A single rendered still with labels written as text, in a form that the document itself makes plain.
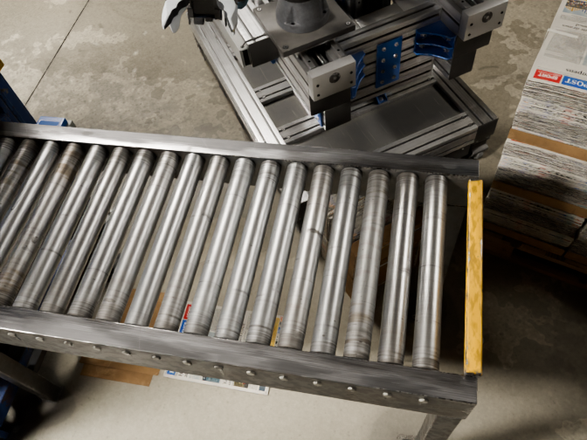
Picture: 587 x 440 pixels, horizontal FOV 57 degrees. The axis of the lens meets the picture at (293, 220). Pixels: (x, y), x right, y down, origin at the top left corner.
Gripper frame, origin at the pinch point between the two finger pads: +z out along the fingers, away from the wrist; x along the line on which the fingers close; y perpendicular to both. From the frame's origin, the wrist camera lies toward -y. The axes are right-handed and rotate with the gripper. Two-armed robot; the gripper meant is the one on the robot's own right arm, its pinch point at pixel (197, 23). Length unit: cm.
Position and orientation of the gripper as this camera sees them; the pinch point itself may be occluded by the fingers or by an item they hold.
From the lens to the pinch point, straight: 96.2
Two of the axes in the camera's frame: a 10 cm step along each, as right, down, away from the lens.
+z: -0.2, 8.5, -5.3
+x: -10.0, -0.4, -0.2
